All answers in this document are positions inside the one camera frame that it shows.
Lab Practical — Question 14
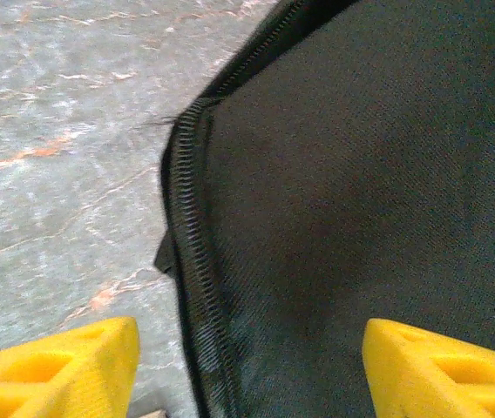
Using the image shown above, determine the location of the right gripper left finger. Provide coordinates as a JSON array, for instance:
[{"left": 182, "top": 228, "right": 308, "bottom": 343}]
[{"left": 0, "top": 316, "right": 140, "bottom": 418}]

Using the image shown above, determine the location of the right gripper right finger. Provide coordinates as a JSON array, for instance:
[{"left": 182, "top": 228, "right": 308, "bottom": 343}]
[{"left": 363, "top": 317, "right": 495, "bottom": 418}]

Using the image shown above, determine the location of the black backpack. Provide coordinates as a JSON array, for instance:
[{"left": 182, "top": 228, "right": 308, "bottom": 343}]
[{"left": 153, "top": 0, "right": 495, "bottom": 418}]

